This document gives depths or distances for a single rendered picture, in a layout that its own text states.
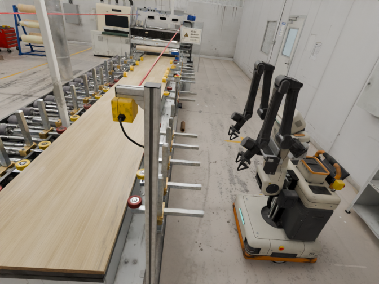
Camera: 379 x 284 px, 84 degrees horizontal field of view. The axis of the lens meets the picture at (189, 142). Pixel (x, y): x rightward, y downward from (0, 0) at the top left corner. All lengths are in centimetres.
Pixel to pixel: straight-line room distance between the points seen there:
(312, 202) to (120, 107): 159
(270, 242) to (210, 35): 1088
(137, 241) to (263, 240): 109
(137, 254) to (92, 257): 37
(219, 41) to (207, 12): 142
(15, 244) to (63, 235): 19
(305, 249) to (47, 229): 192
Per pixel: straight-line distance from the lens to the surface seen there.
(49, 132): 223
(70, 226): 128
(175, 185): 152
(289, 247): 218
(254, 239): 206
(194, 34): 562
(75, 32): 1328
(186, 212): 134
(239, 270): 221
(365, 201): 333
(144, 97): 55
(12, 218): 143
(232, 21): 1214
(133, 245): 148
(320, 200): 188
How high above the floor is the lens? 186
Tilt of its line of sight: 31 degrees down
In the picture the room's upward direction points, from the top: 7 degrees clockwise
